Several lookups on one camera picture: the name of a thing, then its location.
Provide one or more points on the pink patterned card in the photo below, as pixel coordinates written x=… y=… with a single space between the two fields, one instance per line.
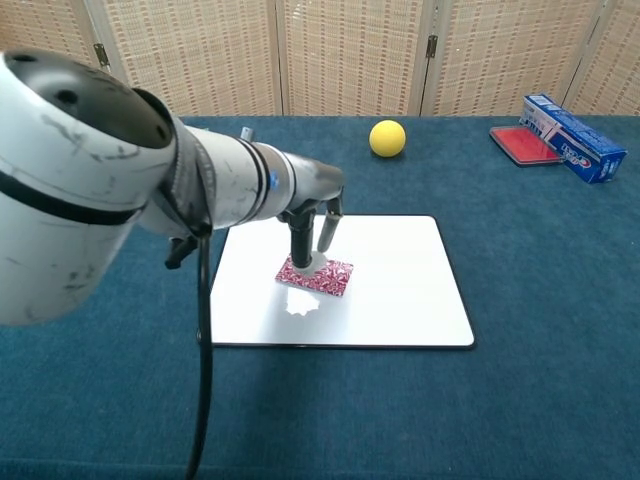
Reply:
x=332 y=280

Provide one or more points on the white rectangular board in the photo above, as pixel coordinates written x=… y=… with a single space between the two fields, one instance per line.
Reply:
x=400 y=290

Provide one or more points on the woven bamboo folding screen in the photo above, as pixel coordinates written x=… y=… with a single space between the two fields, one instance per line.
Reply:
x=350 y=55

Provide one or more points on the red ink pad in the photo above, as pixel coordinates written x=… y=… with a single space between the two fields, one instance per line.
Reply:
x=522 y=146

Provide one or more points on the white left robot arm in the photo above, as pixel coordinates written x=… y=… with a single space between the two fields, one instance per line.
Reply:
x=75 y=200

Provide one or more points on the blue toothpaste box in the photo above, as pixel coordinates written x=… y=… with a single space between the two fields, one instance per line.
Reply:
x=580 y=142

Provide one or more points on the yellow foam ball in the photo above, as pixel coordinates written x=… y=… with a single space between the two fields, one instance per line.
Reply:
x=387 y=138

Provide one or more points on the white round ball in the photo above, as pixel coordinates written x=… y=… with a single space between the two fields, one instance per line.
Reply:
x=320 y=264

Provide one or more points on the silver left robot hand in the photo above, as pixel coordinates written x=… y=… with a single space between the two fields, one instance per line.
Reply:
x=320 y=182

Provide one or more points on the teal tablecloth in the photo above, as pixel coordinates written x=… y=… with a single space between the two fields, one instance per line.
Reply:
x=450 y=410

